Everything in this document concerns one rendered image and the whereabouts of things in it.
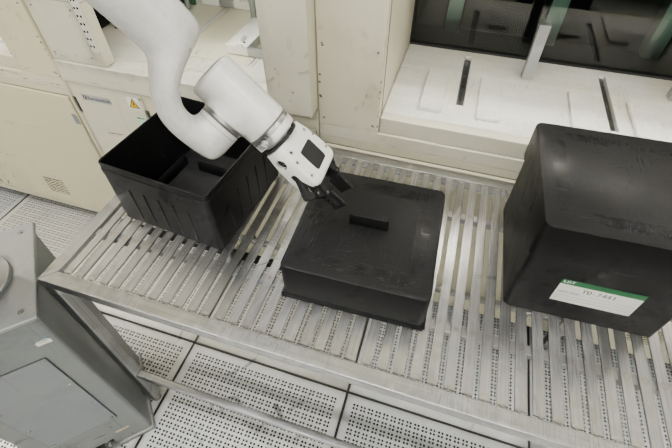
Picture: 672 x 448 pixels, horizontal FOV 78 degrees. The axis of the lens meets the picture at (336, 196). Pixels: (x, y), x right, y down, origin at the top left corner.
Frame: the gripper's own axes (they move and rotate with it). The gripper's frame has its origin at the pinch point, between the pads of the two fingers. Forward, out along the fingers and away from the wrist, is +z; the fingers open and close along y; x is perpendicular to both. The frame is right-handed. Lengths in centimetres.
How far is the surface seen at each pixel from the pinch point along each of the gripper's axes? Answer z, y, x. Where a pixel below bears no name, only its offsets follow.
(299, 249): 2.1, -9.8, 9.0
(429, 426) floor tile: 90, -8, 43
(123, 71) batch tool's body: -50, 37, 61
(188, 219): -14.9, -7.7, 29.0
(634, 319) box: 50, -4, -32
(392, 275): 15.2, -10.5, -4.1
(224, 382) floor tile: 40, -15, 93
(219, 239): -7.2, -8.0, 27.5
